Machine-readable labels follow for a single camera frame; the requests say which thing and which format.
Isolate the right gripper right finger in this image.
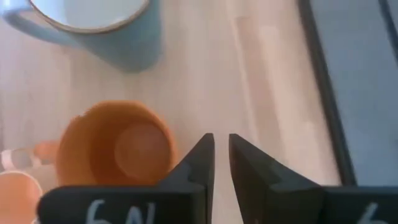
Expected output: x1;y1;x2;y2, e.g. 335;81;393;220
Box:
228;133;398;224

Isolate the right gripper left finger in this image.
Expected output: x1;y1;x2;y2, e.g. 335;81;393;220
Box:
36;133;216;224

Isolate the dark orange mug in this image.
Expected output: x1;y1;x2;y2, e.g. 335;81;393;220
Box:
33;100;180;188

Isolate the cream mug orange interior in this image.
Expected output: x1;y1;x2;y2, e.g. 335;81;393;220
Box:
0;148;43;224

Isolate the blue-grey mug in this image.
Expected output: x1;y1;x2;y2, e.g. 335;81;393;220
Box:
0;0;163;74

